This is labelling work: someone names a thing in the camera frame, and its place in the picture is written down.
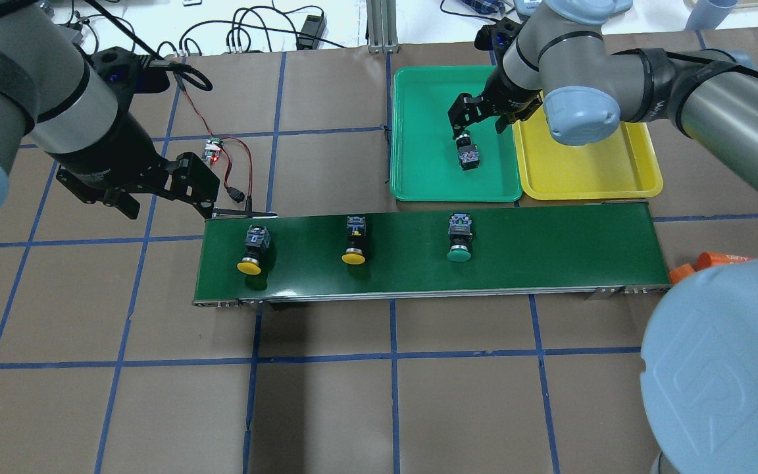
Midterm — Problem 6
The small motor controller board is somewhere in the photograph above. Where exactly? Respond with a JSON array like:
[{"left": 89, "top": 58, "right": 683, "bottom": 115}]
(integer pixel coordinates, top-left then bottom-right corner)
[{"left": 201, "top": 137, "right": 223, "bottom": 168}]

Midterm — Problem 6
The yellow plastic tray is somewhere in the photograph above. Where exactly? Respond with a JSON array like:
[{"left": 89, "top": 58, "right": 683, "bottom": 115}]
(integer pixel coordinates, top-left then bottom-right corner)
[{"left": 512, "top": 85, "right": 664, "bottom": 201}]

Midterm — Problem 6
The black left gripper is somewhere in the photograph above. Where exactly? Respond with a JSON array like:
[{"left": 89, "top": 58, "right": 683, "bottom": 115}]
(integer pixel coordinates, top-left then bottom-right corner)
[{"left": 51, "top": 112, "right": 220, "bottom": 220}]

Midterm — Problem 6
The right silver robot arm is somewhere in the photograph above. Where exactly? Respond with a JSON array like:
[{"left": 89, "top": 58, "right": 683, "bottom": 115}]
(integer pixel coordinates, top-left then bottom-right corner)
[{"left": 448, "top": 1, "right": 758, "bottom": 473}]

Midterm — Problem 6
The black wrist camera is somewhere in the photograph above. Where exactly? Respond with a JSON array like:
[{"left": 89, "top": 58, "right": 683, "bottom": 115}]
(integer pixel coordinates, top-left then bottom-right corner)
[{"left": 88, "top": 46, "right": 170, "bottom": 94}]

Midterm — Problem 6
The green plastic tray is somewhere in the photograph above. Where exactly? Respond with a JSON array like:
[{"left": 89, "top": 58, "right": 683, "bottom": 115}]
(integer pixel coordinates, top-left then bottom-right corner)
[{"left": 390, "top": 65, "right": 523, "bottom": 202}]

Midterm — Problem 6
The aluminium frame post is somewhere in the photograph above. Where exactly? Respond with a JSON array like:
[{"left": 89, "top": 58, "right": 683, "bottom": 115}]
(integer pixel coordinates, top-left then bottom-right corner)
[{"left": 366, "top": 0, "right": 399, "bottom": 54}]

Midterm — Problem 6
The red black power cable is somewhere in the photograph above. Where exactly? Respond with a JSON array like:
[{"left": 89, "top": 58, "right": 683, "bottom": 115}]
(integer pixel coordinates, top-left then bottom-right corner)
[{"left": 159, "top": 56, "right": 255, "bottom": 211}]

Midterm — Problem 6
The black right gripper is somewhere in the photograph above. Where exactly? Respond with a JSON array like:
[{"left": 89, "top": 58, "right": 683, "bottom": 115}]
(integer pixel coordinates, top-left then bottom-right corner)
[{"left": 447, "top": 69, "right": 543, "bottom": 139}]

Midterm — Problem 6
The plain orange cylinder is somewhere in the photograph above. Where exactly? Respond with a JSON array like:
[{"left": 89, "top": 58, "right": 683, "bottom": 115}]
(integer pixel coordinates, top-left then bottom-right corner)
[{"left": 668, "top": 262, "right": 697, "bottom": 286}]

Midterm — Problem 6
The orange cylinder with 4680 print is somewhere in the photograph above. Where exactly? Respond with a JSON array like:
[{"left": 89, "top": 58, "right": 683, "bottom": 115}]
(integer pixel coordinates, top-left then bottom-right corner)
[{"left": 695, "top": 251, "right": 754, "bottom": 272}]

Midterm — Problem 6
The green conveyor belt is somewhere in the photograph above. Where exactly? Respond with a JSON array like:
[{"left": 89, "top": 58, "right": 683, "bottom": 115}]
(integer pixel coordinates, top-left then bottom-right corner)
[{"left": 192, "top": 202, "right": 670, "bottom": 307}]

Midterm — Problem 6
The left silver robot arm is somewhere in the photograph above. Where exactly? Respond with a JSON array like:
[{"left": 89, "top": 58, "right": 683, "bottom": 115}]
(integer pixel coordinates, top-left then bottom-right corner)
[{"left": 0, "top": 1, "right": 220, "bottom": 219}]

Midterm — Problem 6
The yellow mushroom push button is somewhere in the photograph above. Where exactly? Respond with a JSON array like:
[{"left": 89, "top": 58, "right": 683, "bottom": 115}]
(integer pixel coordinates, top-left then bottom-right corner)
[{"left": 236, "top": 225, "right": 271, "bottom": 276}]

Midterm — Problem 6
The green mushroom push button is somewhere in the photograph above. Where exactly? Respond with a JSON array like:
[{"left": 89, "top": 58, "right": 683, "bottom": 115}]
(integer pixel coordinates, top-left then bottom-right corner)
[{"left": 446, "top": 213, "right": 474, "bottom": 262}]

